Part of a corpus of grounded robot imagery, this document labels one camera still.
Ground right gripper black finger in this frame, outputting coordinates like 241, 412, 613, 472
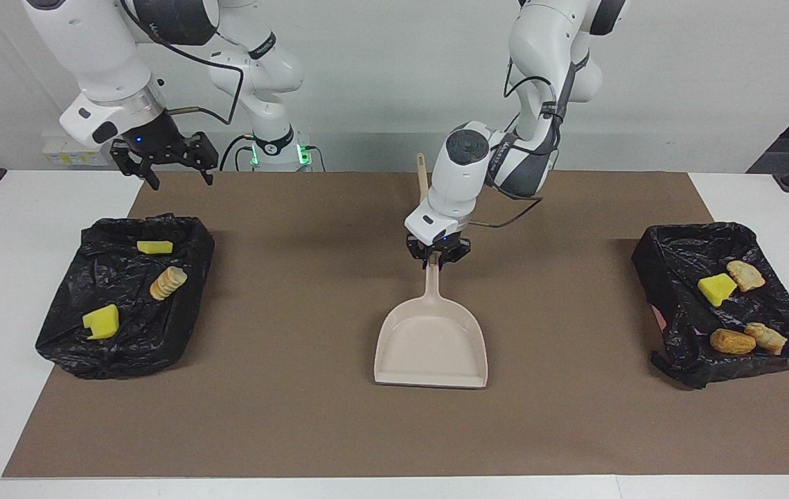
184, 132, 220, 187
111, 141, 161, 192

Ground beige hand brush black bristles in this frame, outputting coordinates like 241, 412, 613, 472
416, 153, 432, 206

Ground beige plastic dustpan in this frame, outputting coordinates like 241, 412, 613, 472
374, 260, 488, 389

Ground sliced orange-crust bread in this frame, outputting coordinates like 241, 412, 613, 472
150, 266, 188, 301

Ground large notched yellow sponge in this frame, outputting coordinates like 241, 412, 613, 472
82, 304, 120, 340

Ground plain yellow sponge piece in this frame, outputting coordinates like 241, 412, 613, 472
698, 273, 738, 307

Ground brown bread roll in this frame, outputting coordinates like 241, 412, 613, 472
710, 329, 756, 356

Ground pale oval bread piece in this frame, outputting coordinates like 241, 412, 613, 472
727, 261, 766, 292

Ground pale torn bread chunk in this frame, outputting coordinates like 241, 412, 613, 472
745, 322, 788, 356

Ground black-bagged trash bin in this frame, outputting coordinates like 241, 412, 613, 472
35, 213, 215, 380

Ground black-bagged bin pink rim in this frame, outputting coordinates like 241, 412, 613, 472
631, 222, 789, 390

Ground white cardboard box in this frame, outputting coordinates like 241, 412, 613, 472
42, 135, 118, 167

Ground brown table mat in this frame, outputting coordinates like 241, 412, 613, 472
3, 171, 789, 478

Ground right base black cables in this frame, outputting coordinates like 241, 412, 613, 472
220, 135, 326, 172

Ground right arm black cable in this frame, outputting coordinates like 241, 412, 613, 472
119, 0, 244, 127

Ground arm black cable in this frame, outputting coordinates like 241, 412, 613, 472
119, 0, 244, 127
469, 55, 565, 229

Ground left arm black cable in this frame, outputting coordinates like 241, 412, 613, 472
469, 55, 565, 229

